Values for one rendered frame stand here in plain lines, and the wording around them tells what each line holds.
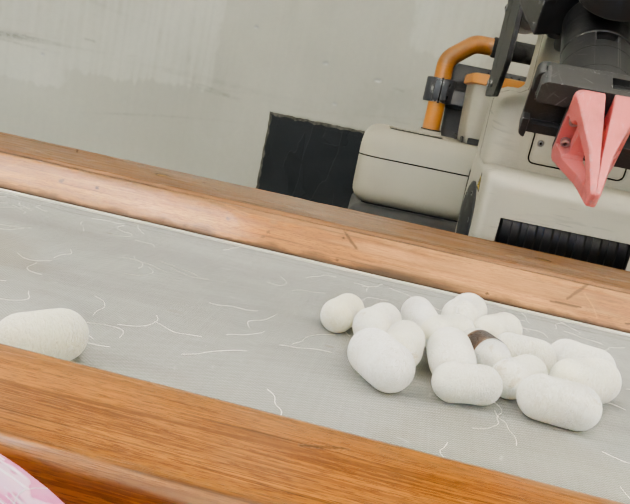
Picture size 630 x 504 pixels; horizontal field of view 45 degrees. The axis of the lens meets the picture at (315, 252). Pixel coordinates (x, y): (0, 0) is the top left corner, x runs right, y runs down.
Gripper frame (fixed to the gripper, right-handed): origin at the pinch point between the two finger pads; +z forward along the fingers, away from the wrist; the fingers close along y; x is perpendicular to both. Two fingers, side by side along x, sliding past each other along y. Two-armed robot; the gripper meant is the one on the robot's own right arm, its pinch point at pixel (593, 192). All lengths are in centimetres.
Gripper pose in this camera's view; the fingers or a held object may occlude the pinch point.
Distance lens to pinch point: 56.0
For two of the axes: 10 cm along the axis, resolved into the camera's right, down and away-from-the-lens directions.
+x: -0.4, 6.1, 7.9
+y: 9.7, 2.1, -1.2
